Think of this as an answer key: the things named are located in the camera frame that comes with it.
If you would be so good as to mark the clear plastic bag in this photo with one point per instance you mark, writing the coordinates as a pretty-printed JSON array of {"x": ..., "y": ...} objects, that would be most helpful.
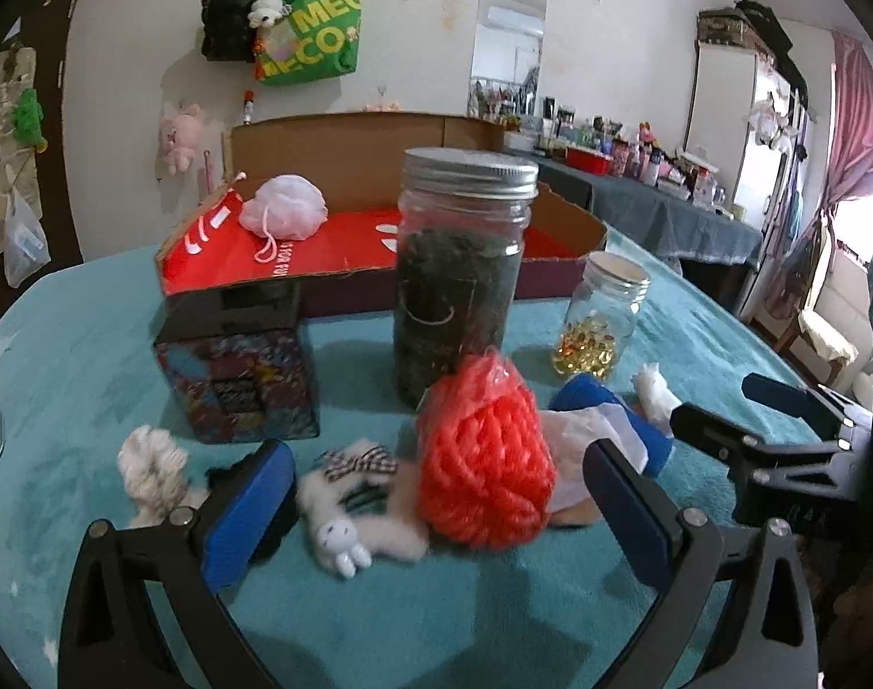
[{"x": 24, "y": 244}]

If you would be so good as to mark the table with grey cloth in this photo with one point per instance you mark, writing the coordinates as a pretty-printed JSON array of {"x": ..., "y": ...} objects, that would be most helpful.
[{"x": 637, "y": 208}]

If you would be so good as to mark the green plush toy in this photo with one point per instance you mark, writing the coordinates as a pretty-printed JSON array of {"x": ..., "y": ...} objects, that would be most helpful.
[{"x": 29, "y": 115}]

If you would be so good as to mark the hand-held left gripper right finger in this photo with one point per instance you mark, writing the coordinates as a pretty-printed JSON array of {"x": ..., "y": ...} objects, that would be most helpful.
[{"x": 626, "y": 509}]

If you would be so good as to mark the small jar with yellow capsules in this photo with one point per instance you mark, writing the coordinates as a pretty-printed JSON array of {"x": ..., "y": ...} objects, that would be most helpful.
[{"x": 594, "y": 344}]

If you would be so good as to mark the wall mirror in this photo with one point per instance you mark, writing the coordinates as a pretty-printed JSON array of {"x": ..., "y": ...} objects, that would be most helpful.
[{"x": 508, "y": 21}]

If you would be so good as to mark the tan felt piece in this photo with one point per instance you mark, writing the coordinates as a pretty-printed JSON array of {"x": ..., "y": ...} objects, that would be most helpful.
[{"x": 576, "y": 514}]

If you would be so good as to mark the white mesh bath pouf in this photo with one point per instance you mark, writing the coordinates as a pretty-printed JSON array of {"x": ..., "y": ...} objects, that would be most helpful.
[{"x": 285, "y": 204}]

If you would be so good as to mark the beige hanging organizer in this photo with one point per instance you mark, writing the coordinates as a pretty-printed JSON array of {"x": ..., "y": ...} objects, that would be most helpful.
[{"x": 2, "y": 86}]

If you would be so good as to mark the white refrigerator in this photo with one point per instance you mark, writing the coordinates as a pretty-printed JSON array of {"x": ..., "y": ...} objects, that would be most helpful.
[{"x": 723, "y": 108}]

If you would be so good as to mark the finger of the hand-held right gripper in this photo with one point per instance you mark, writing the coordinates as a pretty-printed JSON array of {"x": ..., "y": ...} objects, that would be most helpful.
[
  {"x": 766, "y": 387},
  {"x": 709, "y": 430}
]

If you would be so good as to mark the red capped tube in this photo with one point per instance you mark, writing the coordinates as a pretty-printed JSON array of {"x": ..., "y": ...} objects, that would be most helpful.
[{"x": 248, "y": 108}]

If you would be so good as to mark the dark patterned bag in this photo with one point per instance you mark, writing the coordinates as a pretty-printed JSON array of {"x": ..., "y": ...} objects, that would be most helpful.
[{"x": 730, "y": 25}]

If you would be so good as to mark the white translucent plastic sheet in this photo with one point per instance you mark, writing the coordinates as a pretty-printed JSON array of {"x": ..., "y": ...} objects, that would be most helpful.
[{"x": 580, "y": 445}]

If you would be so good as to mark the black backpack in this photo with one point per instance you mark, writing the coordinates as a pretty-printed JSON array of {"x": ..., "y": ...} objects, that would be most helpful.
[{"x": 224, "y": 21}]

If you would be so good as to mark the panda plush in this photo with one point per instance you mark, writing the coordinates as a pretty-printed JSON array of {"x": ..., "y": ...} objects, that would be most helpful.
[{"x": 267, "y": 11}]

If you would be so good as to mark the pink plush toy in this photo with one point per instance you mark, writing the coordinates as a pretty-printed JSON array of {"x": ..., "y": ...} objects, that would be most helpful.
[{"x": 181, "y": 133}]

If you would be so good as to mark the teal table cloth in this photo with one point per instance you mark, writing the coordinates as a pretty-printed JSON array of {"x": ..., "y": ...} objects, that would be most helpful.
[{"x": 85, "y": 344}]

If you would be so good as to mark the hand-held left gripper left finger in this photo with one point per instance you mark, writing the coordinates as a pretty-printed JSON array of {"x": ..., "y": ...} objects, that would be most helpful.
[{"x": 246, "y": 509}]

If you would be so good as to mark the small pink toy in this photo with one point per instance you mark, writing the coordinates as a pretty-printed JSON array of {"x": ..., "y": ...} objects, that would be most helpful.
[{"x": 382, "y": 104}]

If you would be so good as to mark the black yarn ball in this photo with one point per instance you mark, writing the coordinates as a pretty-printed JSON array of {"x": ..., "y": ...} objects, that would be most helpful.
[{"x": 224, "y": 475}]

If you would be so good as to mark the cardboard box with red lining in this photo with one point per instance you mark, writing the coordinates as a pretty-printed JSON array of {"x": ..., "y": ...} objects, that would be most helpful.
[{"x": 350, "y": 244}]

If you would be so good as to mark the doll with blue and white clothes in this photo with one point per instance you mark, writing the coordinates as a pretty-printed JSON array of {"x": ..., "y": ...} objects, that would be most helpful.
[{"x": 583, "y": 395}]

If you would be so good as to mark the orange foam net ball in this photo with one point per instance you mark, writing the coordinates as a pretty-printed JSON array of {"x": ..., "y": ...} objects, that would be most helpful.
[{"x": 479, "y": 459}]

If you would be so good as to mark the colourful printed box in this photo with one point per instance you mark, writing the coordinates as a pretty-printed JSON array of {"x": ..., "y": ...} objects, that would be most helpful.
[{"x": 235, "y": 380}]

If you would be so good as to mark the black bag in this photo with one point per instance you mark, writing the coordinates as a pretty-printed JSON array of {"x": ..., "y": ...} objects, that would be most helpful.
[{"x": 777, "y": 36}]

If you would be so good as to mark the dark brown door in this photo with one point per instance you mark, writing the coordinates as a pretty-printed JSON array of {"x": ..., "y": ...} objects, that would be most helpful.
[{"x": 56, "y": 179}]

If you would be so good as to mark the wooden chair with cushion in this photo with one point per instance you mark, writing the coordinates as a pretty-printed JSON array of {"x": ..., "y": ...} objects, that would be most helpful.
[{"x": 827, "y": 337}]

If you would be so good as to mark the large jar with dark contents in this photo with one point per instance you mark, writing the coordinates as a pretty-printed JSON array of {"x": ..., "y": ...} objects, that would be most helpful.
[{"x": 450, "y": 287}]

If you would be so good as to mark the red container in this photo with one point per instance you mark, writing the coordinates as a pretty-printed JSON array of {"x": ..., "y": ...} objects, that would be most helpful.
[{"x": 588, "y": 160}]

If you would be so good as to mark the green tote bag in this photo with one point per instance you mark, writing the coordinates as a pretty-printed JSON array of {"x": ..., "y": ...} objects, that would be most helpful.
[{"x": 314, "y": 36}]

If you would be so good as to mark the white rabbit plush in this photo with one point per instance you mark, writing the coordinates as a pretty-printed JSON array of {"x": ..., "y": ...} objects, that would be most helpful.
[{"x": 379, "y": 531}]

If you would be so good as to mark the pink curtain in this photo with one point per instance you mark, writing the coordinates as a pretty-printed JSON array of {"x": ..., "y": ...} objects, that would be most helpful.
[{"x": 856, "y": 129}]

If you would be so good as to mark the black white plaid bow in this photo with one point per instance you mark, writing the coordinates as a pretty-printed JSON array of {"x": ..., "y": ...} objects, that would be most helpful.
[{"x": 357, "y": 461}]

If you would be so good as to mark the cream crochet scrunchie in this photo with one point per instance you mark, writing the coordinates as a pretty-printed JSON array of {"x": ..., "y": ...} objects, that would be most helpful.
[{"x": 149, "y": 466}]

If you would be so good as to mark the hanging mesh bag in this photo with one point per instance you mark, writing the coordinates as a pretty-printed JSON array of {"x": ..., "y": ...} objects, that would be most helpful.
[{"x": 798, "y": 273}]

